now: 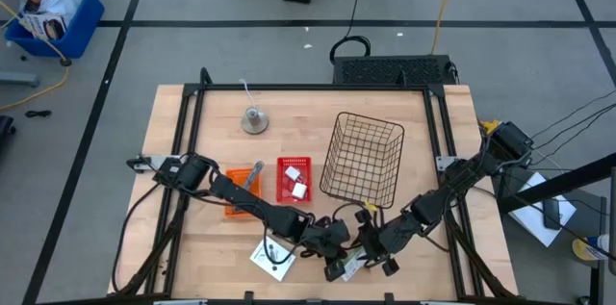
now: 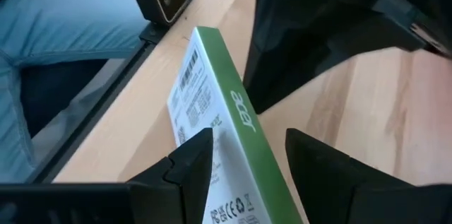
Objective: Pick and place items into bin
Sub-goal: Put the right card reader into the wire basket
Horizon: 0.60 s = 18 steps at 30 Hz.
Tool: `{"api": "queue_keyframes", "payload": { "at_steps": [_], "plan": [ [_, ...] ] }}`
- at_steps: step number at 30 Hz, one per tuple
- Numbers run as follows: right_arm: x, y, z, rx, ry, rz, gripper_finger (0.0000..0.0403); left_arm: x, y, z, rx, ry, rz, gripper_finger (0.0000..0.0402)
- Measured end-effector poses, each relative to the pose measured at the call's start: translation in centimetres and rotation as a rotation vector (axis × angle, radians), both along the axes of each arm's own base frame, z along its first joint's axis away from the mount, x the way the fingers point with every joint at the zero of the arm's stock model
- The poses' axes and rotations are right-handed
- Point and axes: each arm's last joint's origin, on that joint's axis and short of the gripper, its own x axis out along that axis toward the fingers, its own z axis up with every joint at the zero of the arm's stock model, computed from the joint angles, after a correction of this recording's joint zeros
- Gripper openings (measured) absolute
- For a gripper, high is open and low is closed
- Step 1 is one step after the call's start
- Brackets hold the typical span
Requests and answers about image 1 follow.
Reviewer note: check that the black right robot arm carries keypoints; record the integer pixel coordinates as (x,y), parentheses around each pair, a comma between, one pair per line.
(462,175)

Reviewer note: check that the black clamp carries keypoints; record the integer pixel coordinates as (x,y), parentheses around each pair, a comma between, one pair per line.
(248,296)
(389,297)

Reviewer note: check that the black metal beam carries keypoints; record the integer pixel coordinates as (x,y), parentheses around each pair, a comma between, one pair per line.
(563,182)

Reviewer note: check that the orange plastic basket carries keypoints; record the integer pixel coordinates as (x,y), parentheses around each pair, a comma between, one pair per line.
(240,180)

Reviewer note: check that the yellow connector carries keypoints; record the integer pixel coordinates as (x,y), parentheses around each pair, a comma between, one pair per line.
(490,126)

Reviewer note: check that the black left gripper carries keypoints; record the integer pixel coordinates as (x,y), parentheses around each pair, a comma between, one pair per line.
(327,240)

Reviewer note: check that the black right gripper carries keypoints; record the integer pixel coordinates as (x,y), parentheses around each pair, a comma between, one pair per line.
(382,242)

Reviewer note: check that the black perforated computer case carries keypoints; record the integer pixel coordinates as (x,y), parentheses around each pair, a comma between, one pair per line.
(392,70)

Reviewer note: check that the red plastic basket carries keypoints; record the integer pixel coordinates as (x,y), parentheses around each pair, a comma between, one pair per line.
(284,189)

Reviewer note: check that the yellow white blue bottle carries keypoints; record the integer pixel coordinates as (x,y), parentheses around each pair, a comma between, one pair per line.
(589,248)

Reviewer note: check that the black phone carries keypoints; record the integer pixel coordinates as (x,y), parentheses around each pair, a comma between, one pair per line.
(552,213)

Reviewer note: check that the white wall charger block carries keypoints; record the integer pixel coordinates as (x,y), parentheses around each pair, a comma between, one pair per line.
(299,191)
(292,172)

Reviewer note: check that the grey metal table foot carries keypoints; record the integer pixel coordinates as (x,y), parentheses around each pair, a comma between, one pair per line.
(19,79)

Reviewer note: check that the white green Acer box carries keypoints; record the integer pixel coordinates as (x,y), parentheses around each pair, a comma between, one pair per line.
(267,261)
(355,264)

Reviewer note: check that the white flat board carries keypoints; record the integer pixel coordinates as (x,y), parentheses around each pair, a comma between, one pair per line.
(529,218)

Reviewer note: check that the blue plastic bin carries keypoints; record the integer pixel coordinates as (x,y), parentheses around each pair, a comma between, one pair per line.
(79,31)

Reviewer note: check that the black metal table frame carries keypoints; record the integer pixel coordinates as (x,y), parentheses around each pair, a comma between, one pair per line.
(308,87)

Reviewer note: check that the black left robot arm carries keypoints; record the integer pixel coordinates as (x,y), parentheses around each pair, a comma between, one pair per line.
(240,196)

